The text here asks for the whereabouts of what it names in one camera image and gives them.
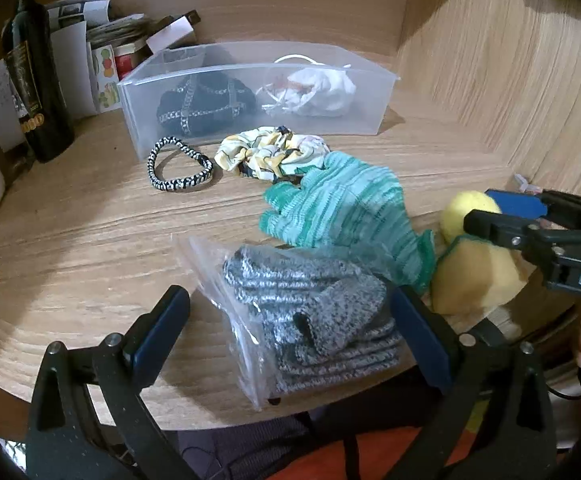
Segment dark glass bottle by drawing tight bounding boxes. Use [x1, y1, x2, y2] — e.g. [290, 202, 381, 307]
[1, 0, 76, 164]

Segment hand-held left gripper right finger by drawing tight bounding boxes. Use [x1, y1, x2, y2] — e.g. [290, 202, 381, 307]
[392, 285, 557, 480]

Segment round yellow sponge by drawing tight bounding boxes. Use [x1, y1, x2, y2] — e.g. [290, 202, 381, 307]
[439, 191, 502, 242]

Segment black cable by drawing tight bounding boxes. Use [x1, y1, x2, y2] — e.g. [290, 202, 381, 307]
[545, 380, 581, 402]

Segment green knit glove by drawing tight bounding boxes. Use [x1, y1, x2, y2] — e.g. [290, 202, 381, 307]
[259, 151, 436, 295]

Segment white crumpled cloth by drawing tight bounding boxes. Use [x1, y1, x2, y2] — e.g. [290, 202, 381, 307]
[256, 55, 358, 117]

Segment person's dark trousers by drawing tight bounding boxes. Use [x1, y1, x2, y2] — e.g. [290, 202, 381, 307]
[178, 400, 431, 480]

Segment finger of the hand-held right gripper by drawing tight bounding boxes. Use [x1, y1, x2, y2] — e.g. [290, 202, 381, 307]
[483, 188, 581, 233]
[463, 209, 551, 261]

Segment open white carton box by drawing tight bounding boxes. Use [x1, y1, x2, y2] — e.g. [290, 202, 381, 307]
[145, 10, 202, 57]

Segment white box with fruit stickers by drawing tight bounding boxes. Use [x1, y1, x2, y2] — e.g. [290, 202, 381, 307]
[86, 41, 122, 113]

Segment red jar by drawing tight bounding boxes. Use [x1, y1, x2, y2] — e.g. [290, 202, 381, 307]
[114, 42, 147, 82]

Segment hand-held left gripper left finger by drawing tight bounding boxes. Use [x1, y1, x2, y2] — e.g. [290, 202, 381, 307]
[24, 285, 191, 480]

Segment yellow sponge with green pad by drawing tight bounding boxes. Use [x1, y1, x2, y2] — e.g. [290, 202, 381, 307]
[429, 234, 532, 317]

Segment grey gloves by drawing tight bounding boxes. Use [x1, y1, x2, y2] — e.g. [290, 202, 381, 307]
[176, 234, 411, 411]

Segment white folded paper booklet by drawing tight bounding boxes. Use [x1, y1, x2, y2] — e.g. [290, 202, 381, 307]
[45, 0, 112, 118]

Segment black and white headband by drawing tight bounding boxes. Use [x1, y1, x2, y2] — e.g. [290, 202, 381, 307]
[147, 136, 214, 194]

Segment translucent plastic bin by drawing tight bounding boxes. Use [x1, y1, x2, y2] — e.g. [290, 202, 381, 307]
[117, 41, 402, 162]

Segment orange fabric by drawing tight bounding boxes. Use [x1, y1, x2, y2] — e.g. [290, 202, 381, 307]
[283, 395, 491, 480]

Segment black knit cloth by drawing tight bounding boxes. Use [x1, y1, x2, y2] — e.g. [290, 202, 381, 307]
[157, 74, 257, 137]

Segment floral fabric scrunchie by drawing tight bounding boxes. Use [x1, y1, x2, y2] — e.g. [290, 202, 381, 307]
[214, 127, 330, 182]

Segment small clear plastic piece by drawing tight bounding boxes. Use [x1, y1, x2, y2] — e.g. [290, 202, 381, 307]
[513, 174, 542, 195]

